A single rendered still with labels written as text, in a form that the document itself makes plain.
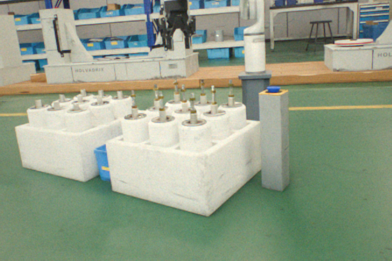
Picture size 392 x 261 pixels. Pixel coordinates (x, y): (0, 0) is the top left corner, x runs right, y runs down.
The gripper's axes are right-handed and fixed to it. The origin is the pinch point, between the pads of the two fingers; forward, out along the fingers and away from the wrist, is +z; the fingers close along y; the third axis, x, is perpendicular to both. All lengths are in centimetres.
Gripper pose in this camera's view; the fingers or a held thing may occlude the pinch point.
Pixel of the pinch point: (179, 45)
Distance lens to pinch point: 117.7
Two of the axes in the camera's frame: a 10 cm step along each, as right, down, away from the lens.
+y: -7.6, 2.1, -6.1
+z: 0.8, 9.7, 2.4
